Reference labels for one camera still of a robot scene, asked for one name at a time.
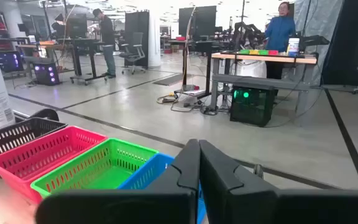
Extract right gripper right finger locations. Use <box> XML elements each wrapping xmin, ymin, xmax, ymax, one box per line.
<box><xmin>199</xmin><ymin>139</ymin><xmax>358</xmax><ymax>224</ymax></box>

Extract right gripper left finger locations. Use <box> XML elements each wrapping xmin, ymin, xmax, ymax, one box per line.
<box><xmin>35</xmin><ymin>138</ymin><xmax>201</xmax><ymax>224</ymax></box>

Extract white wipes canister blue label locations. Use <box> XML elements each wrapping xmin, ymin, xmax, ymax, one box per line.
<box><xmin>287</xmin><ymin>37</ymin><xmax>301</xmax><ymax>57</ymax></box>

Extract black floor cable bundle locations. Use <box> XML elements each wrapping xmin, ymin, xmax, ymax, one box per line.
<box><xmin>201</xmin><ymin>105</ymin><xmax>219</xmax><ymax>116</ymax></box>

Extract green plastic basket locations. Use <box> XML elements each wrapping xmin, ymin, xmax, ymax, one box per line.
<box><xmin>30</xmin><ymin>138</ymin><xmax>160</xmax><ymax>200</ymax></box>

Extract black frame handle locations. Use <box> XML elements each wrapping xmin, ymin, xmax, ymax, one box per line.
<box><xmin>29</xmin><ymin>108</ymin><xmax>60</xmax><ymax>123</ymax></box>

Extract grey floor mat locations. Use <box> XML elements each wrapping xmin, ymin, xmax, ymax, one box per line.
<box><xmin>152</xmin><ymin>73</ymin><xmax>195</xmax><ymax>87</ymax></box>

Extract red plastic basket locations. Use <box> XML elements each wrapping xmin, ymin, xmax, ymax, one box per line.
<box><xmin>0</xmin><ymin>125</ymin><xmax>108</xmax><ymax>205</ymax></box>

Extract black partition panel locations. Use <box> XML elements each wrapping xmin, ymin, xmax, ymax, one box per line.
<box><xmin>124</xmin><ymin>10</ymin><xmax>150</xmax><ymax>68</ymax></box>

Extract black rolling desk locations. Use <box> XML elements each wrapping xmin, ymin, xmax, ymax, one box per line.
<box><xmin>56</xmin><ymin>37</ymin><xmax>109</xmax><ymax>86</ymax></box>

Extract wooden desk grey legs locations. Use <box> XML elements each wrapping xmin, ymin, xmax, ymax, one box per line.
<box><xmin>211</xmin><ymin>51</ymin><xmax>318</xmax><ymax>127</ymax></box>

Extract green-lit computer tower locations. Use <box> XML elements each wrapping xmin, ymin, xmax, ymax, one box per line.
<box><xmin>229</xmin><ymin>85</ymin><xmax>276</xmax><ymax>128</ymax></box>

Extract grey tarp curtain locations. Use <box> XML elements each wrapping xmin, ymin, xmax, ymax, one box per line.
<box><xmin>293</xmin><ymin>0</ymin><xmax>344</xmax><ymax>86</ymax></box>

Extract blue plastic basket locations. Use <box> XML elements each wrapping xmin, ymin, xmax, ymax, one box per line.
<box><xmin>117</xmin><ymin>152</ymin><xmax>207</xmax><ymax>224</ymax></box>

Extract black computer monitor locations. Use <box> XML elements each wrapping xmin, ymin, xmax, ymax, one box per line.
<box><xmin>66</xmin><ymin>17</ymin><xmax>88</xmax><ymax>39</ymax></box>

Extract yellow floor cable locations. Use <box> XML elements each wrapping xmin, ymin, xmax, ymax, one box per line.
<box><xmin>156</xmin><ymin>91</ymin><xmax>181</xmax><ymax>106</ymax></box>

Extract black plastic basket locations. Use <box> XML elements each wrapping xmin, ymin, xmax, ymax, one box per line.
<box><xmin>0</xmin><ymin>117</ymin><xmax>68</xmax><ymax>179</ymax></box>

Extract purple-lit computer tower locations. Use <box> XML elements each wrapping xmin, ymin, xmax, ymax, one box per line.
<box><xmin>32</xmin><ymin>62</ymin><xmax>61</xmax><ymax>86</ymax></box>

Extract person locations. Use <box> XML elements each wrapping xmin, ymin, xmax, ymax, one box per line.
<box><xmin>51</xmin><ymin>13</ymin><xmax>68</xmax><ymax>40</ymax></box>
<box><xmin>264</xmin><ymin>1</ymin><xmax>297</xmax><ymax>80</ymax></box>
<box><xmin>91</xmin><ymin>8</ymin><xmax>117</xmax><ymax>79</ymax></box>

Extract black curtain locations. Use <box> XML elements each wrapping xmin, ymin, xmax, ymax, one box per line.
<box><xmin>321</xmin><ymin>0</ymin><xmax>358</xmax><ymax>87</ymax></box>

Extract large black screen panel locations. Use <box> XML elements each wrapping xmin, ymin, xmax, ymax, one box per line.
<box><xmin>178</xmin><ymin>5</ymin><xmax>218</xmax><ymax>39</ymax></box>

